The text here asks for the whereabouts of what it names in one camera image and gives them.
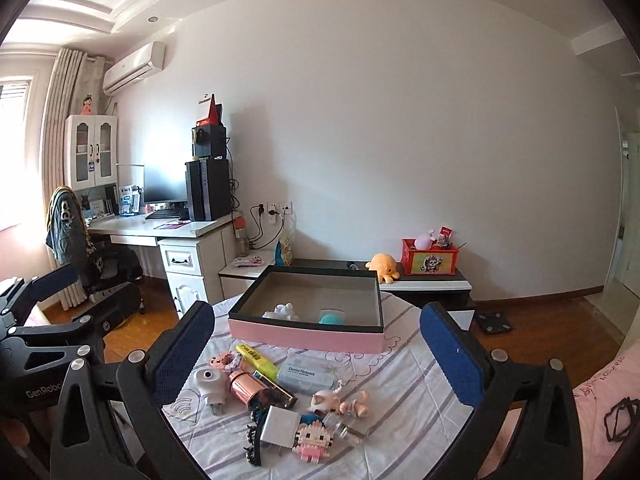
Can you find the blue snack bag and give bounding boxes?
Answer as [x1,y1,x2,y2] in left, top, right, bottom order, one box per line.
[274,233,293,266]

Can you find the black computer monitor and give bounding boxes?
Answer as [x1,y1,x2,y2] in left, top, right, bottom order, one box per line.
[143,164,186,204]

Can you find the pink pig doll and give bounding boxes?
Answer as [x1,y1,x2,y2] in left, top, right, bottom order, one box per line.
[308,382,370,418]

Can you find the orange cap bottle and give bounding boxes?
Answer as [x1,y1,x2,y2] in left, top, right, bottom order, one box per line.
[233,216,250,256]

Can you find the black hair tie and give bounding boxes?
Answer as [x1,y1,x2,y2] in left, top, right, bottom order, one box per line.
[602,396,634,443]

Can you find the teal round object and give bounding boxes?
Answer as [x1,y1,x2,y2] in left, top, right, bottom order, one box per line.
[319,313,343,325]

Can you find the yellow highlighter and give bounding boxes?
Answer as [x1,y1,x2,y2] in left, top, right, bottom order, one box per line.
[235,344,279,382]

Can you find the pink block figure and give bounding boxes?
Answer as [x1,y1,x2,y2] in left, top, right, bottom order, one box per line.
[292,420,333,464]

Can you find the low black white cabinet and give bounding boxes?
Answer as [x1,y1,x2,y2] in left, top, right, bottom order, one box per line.
[218,250,475,311]

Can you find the black bathroom scale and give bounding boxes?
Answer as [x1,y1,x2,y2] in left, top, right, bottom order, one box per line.
[474,311,513,335]

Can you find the striped white tablecloth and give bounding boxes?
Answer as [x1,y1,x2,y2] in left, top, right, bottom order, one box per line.
[163,294,472,479]

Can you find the black computer tower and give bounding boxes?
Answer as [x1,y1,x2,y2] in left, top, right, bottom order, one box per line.
[186,158,232,221]

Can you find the white glass door cabinet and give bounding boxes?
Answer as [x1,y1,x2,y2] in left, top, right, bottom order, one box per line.
[64,115,118,191]

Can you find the white cloud toy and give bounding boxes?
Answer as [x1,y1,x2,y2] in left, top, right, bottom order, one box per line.
[262,302,299,321]

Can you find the white door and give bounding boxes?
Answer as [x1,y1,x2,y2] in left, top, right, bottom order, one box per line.
[608,110,639,296]

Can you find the yellow octopus plush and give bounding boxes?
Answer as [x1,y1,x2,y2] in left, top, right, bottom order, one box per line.
[364,252,400,284]

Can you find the dark jacket on chair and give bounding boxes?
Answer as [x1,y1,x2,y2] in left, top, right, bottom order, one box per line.
[46,185,96,271]

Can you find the clear wipes pack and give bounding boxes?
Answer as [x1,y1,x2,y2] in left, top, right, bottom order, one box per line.
[277,358,338,394]

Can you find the blue gold slim box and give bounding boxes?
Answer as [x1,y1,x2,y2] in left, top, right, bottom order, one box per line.
[253,370,297,410]

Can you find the black box on tower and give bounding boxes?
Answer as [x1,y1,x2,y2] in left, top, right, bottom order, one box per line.
[192,124,227,159]

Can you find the red cartoon storage box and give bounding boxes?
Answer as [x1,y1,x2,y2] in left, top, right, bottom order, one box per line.
[400,238,459,276]

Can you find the doll on cabinet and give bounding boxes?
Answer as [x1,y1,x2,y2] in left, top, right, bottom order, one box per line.
[80,94,93,116]

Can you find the beige curtain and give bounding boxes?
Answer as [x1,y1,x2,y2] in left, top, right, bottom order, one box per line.
[40,46,106,311]

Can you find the red paper bag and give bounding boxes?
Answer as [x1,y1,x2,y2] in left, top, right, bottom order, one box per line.
[196,94,222,126]

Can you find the black office chair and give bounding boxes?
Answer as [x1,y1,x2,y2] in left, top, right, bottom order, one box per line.
[74,238,148,334]

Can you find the black keyboard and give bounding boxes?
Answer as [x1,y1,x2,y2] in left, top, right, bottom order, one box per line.
[145,208,190,220]

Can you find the white computer desk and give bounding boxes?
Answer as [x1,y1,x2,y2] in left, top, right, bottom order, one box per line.
[89,214,238,316]

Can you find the white air conditioner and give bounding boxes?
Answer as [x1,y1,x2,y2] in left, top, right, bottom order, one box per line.
[103,41,166,96]

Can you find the rose gold bottle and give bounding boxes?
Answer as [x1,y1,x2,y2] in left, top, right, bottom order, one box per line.
[229,370,268,406]

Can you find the pink plush in box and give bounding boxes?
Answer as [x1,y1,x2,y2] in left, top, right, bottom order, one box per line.
[414,230,437,252]

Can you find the wall power outlets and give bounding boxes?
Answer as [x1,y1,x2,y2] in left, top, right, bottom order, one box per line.
[256,202,293,216]

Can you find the pink and black storage box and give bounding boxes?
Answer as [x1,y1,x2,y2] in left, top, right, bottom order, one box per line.
[228,266,385,354]

